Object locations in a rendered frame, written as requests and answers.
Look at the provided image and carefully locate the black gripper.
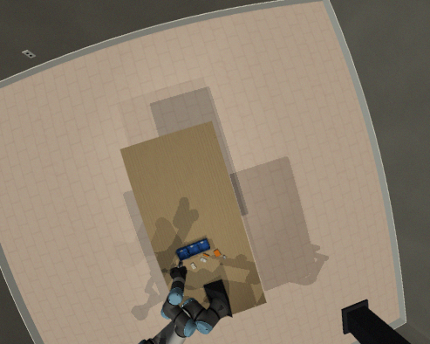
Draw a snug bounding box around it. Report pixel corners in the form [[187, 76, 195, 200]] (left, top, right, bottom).
[[170, 260, 188, 286]]

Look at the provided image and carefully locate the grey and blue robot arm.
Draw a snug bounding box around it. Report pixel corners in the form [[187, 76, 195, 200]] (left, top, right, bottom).
[[139, 281, 229, 344]]

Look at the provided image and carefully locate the blue rack of bins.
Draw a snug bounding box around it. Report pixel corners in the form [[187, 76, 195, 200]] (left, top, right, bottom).
[[176, 238, 210, 261]]

